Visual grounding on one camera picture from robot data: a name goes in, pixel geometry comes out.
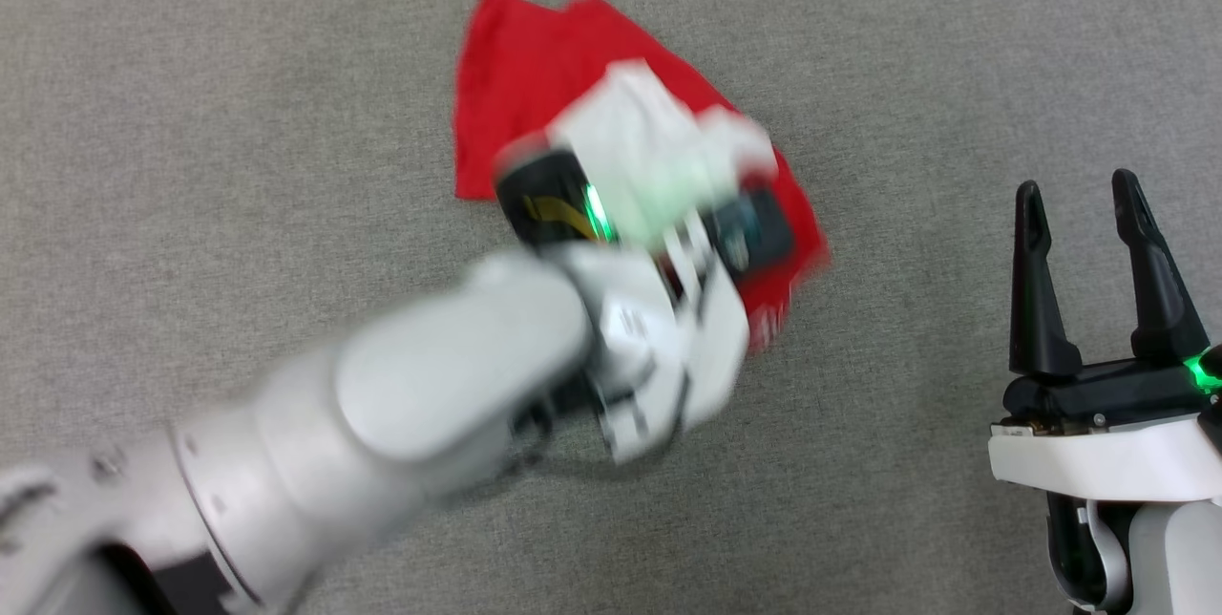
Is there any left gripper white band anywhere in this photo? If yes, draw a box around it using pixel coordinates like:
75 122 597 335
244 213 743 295
492 59 778 251

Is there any red garment with white stripes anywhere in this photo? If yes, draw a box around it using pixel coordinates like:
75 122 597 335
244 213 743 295
452 0 832 355

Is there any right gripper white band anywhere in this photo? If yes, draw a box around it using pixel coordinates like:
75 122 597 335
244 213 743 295
988 168 1222 506

